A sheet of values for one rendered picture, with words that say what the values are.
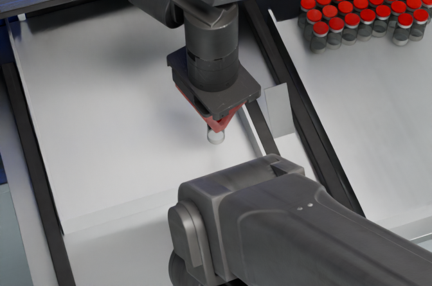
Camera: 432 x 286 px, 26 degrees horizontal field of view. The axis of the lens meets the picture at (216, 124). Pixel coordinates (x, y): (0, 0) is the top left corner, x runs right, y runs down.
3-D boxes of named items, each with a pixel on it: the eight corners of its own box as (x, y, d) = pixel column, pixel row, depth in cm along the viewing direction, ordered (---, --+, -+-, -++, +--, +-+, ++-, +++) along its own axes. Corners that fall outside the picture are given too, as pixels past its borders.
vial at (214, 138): (204, 133, 116) (204, 114, 113) (221, 128, 117) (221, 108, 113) (210, 147, 115) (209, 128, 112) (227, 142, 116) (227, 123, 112)
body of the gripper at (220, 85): (211, 42, 110) (210, -2, 104) (263, 98, 105) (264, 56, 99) (165, 66, 108) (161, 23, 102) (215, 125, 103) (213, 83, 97)
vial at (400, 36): (389, 36, 129) (394, 14, 125) (404, 31, 129) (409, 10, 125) (395, 47, 127) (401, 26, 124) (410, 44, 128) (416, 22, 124)
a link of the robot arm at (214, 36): (213, 31, 93) (249, -1, 96) (162, -1, 96) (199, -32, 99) (214, 74, 99) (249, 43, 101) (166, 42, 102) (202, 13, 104)
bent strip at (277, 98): (261, 114, 122) (263, 88, 117) (283, 108, 122) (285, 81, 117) (302, 205, 115) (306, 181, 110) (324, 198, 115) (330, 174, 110)
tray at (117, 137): (6, 24, 130) (1, 8, 127) (184, -21, 134) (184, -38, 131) (64, 234, 113) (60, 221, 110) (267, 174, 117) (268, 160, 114)
